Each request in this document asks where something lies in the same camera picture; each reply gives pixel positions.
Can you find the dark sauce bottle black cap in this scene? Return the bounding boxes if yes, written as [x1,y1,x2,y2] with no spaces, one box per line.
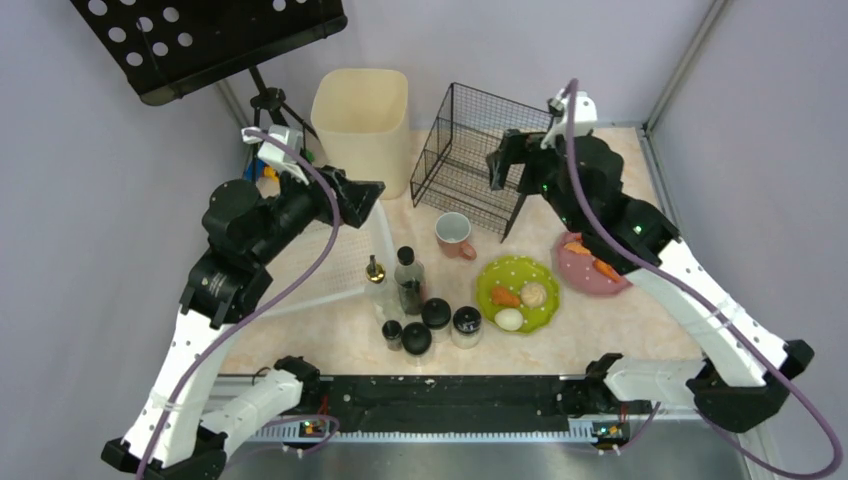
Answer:
[394,246,426,316]

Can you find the clear bottle gold pump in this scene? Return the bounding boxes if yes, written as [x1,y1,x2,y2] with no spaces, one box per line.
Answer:
[365,254,405,325]

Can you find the spice jar labelled black lid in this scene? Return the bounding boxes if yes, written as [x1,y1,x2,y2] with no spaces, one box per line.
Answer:
[451,306,483,350]

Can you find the spice jar round black lid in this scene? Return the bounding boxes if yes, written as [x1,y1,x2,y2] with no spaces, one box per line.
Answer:
[421,297,452,342]

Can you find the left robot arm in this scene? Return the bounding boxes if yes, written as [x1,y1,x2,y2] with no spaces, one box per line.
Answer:
[101,166,385,479]

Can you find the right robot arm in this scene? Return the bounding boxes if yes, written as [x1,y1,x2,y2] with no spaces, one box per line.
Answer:
[486,129,814,433]

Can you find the yellow toy block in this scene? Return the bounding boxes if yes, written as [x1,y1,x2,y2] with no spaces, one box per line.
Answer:
[262,165,279,181]

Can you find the fried shrimp piece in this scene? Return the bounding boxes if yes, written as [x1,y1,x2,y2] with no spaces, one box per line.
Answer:
[563,241,592,256]

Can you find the green dotted plate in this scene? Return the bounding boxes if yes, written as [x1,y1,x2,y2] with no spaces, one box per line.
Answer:
[475,255,560,335]

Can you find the pink floral mug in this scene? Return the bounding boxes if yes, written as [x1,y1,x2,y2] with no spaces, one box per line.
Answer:
[434,212,477,261]

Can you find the white plastic basket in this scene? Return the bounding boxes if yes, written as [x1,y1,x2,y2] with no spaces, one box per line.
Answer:
[259,203,395,315]

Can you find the cream plastic waste bin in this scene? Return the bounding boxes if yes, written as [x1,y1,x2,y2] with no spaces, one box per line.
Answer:
[311,68,412,200]

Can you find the pink dotted plate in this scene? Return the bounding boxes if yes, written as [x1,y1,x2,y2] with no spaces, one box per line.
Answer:
[551,232,632,297]

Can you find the orange fried nugget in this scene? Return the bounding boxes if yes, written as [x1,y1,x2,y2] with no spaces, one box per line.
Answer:
[490,285,522,309]

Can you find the orange fried drumstick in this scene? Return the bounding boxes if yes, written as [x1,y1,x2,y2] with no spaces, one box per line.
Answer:
[593,259,623,283]

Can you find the white egg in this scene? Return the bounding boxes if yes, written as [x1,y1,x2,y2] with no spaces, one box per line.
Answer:
[494,308,525,332]

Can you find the small spice jar black lid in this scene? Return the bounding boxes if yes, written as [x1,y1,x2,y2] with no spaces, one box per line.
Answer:
[381,320,403,351]

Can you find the front spice jar black lid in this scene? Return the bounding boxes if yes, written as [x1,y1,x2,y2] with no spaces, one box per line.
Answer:
[401,322,433,367]

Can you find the black perforated music stand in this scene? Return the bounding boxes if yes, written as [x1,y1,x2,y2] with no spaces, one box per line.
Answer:
[72,0,348,106]

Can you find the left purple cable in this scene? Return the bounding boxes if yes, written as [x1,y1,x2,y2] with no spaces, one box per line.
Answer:
[135,129,342,480]

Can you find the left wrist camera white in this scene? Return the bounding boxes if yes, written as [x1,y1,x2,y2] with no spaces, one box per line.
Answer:
[241,124,309,184]

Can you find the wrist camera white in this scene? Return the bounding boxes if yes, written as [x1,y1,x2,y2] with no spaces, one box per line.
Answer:
[540,89,598,149]
[241,124,309,184]

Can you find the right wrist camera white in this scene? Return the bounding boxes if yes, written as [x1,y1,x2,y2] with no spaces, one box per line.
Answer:
[540,89,598,149]

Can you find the black wire rack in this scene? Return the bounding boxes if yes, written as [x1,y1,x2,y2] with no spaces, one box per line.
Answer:
[410,82,550,237]

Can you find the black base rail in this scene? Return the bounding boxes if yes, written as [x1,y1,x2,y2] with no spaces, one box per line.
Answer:
[251,375,653,446]

